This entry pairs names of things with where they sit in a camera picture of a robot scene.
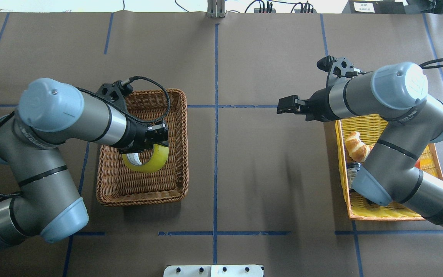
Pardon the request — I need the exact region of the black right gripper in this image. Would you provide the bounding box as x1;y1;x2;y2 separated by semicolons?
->
276;89;331;122

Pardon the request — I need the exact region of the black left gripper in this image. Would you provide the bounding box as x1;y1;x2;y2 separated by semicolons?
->
118;119;169;154

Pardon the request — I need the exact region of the yellow packing tape roll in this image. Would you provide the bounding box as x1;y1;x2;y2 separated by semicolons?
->
121;144;169;173

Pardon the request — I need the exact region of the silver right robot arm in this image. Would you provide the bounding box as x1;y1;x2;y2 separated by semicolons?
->
276;56;443;227

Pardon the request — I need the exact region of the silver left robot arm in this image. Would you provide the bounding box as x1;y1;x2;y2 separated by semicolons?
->
0;76;171;250

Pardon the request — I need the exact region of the brown wicker basket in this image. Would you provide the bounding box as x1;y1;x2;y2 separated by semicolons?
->
96;89;189;207

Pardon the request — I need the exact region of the toy croissant bread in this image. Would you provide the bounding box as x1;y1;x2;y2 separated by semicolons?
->
344;131;375;163

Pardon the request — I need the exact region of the black orange power adapter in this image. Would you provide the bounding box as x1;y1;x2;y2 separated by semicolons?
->
253;0;276;13

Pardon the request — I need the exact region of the black box with label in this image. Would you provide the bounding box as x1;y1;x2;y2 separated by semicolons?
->
341;0;406;14

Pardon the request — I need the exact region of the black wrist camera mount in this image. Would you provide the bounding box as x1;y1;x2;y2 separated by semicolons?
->
316;55;366;89

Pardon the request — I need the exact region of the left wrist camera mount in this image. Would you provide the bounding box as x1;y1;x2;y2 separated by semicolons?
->
96;80;133;112

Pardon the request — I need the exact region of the aluminium frame post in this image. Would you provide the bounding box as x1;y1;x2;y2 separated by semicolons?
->
207;0;226;18

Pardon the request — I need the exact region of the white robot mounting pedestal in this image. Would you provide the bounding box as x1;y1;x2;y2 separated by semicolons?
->
163;264;265;277

